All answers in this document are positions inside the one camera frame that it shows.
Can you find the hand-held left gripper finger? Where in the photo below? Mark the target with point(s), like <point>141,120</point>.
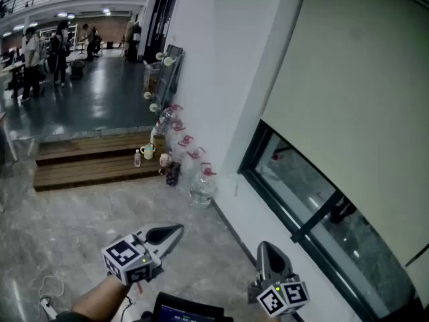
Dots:
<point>169,243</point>
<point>161,228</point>

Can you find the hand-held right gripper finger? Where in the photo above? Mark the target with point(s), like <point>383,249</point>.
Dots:
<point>263,263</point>
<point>285,267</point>

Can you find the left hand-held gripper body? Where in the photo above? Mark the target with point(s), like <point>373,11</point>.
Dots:
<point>127,257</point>

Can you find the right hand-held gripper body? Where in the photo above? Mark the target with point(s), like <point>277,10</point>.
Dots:
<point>268,300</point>

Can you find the white roller blind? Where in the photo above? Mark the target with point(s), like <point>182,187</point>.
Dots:
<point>352,79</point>

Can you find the dark patterned bag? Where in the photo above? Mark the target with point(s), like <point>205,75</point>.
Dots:
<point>172,176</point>

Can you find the black screen device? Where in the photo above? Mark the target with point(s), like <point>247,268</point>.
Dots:
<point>187,310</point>

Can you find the small clear plastic bottle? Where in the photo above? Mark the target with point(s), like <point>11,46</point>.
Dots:
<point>137,159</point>

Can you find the pale yellow sippy cup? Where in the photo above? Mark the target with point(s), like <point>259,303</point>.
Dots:
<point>148,151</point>

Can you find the person's dark grey shirt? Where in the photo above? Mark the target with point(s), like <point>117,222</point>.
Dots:
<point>67,317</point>

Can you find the brown cardboard box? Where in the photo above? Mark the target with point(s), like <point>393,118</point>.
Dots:
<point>160,143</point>

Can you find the white power strip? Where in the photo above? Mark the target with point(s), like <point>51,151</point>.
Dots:
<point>47,309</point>

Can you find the wooden platform steps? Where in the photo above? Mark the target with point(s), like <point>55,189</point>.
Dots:
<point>83,166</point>

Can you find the clear plastic storage box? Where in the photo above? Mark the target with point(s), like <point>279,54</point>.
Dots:
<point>151,76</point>

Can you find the black platform trolley white wheels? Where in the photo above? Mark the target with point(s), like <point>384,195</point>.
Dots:
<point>172,72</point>

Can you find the black floor bag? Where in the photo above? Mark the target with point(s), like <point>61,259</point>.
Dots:
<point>77,69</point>

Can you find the garment on stand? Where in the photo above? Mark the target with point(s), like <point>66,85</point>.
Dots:
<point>133,40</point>

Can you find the white work table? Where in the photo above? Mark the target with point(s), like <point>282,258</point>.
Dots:
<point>10,67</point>

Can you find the white shelf rack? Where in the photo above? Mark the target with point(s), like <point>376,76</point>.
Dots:
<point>45,34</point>

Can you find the group of ceiling lights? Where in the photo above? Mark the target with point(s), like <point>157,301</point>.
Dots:
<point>62,14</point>

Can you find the black window frame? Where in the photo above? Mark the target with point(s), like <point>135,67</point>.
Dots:
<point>251,159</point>

